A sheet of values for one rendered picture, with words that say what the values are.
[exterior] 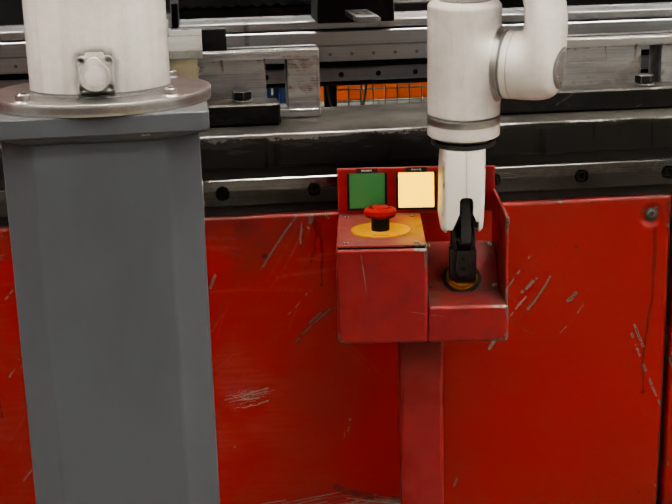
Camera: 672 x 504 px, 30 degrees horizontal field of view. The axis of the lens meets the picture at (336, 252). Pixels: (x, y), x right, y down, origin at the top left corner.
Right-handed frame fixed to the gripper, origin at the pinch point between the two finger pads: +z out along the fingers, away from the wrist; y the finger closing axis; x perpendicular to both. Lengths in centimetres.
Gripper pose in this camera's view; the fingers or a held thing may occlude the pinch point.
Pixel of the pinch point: (462, 262)
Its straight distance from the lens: 152.0
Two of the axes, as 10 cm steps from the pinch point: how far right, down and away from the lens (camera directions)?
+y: -0.2, 3.5, -9.4
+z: 0.3, 9.4, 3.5
